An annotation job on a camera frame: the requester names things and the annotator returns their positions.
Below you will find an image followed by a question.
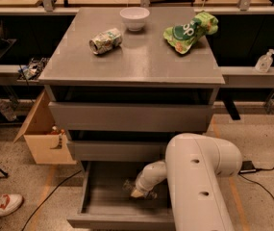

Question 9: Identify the black pedal cable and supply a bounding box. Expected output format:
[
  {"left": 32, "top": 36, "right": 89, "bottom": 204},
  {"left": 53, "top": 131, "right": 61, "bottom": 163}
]
[{"left": 238, "top": 145, "right": 274, "bottom": 231}]

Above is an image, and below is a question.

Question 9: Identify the grey workbench shelf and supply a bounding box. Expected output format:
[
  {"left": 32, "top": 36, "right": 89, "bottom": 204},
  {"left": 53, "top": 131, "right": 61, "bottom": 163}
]
[{"left": 0, "top": 7, "right": 274, "bottom": 88}]

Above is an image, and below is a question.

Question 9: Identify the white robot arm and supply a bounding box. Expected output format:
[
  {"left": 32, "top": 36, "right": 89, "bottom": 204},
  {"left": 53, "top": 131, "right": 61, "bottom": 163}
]
[{"left": 131, "top": 133, "right": 242, "bottom": 231}]

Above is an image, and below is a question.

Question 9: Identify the grey top drawer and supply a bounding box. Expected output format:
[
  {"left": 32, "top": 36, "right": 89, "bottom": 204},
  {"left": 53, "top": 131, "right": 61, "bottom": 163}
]
[{"left": 49, "top": 102, "right": 212, "bottom": 133}]

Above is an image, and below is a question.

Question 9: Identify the white red sneaker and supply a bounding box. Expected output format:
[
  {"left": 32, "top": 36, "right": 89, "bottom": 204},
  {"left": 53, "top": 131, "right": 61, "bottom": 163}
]
[{"left": 0, "top": 194, "right": 23, "bottom": 217}]

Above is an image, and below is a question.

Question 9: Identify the grey middle drawer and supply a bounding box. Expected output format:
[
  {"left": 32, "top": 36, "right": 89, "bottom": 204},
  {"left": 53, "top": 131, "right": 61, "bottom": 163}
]
[{"left": 67, "top": 141, "right": 166, "bottom": 162}]

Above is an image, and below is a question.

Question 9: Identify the open cardboard box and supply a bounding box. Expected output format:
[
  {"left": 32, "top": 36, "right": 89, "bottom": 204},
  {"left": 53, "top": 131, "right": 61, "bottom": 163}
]
[{"left": 13, "top": 90, "right": 76, "bottom": 165}]

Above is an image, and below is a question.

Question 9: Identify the grey bottom drawer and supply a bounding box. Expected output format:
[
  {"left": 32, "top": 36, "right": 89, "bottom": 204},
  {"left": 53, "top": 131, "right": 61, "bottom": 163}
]
[{"left": 67, "top": 161, "right": 175, "bottom": 231}]

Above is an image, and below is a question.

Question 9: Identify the grey drawer cabinet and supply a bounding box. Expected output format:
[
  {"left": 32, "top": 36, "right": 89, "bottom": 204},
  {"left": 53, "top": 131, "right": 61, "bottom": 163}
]
[{"left": 39, "top": 7, "right": 224, "bottom": 162}]

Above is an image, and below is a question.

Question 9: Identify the white bowl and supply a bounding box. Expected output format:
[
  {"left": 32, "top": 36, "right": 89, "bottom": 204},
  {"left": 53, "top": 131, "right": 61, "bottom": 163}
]
[{"left": 119, "top": 7, "right": 150, "bottom": 31}]

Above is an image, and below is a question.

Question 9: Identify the clear plastic water bottle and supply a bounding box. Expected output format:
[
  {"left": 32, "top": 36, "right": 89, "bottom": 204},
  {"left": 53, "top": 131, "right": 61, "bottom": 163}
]
[{"left": 122, "top": 179, "right": 158, "bottom": 200}]

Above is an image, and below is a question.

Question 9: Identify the black foot pedal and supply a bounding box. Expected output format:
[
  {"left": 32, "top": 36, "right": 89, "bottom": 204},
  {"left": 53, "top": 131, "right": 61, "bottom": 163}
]
[{"left": 239, "top": 161, "right": 257, "bottom": 174}]

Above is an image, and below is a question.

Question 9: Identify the hand sanitizer pump bottle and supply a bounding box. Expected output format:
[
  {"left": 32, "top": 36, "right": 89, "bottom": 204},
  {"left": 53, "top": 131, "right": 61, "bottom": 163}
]
[{"left": 255, "top": 49, "right": 274, "bottom": 73}]

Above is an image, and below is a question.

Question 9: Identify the grey drawer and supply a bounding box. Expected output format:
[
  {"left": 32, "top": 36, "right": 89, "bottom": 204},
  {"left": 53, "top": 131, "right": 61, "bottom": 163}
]
[
  {"left": 67, "top": 141, "right": 166, "bottom": 162},
  {"left": 49, "top": 102, "right": 212, "bottom": 133},
  {"left": 67, "top": 161, "right": 175, "bottom": 231}
]

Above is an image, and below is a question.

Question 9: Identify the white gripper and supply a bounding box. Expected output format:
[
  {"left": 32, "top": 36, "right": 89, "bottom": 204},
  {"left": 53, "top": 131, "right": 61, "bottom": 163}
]
[{"left": 131, "top": 176, "right": 153, "bottom": 198}]

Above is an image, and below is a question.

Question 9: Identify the green chip bag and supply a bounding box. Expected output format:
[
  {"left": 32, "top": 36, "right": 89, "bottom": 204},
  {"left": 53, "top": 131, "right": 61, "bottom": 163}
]
[{"left": 163, "top": 11, "right": 218, "bottom": 55}]

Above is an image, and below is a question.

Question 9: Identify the crushed green soda can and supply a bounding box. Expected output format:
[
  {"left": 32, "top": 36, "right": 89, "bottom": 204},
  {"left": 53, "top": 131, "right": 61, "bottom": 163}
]
[{"left": 89, "top": 28, "right": 122, "bottom": 55}]

